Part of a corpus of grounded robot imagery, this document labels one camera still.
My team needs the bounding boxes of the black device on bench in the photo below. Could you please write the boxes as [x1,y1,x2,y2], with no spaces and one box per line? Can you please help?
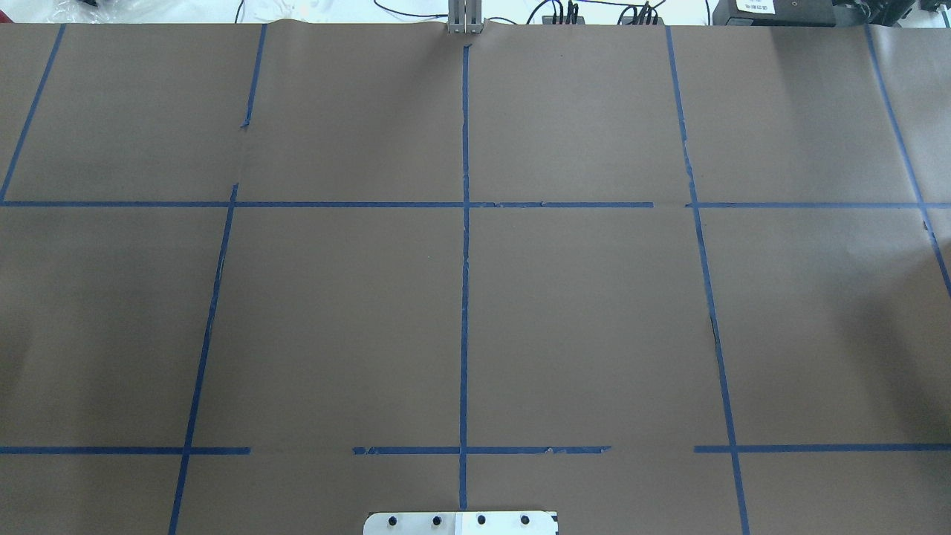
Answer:
[711,1,918,27]

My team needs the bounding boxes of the grey metal post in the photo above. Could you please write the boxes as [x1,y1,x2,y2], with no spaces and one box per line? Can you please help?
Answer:
[447,0,485,34]

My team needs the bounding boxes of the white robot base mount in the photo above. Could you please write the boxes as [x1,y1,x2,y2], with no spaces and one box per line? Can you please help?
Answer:
[363,510,559,534]

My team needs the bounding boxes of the black cables on bench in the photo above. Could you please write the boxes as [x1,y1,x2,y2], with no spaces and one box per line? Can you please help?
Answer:
[234,0,714,27]

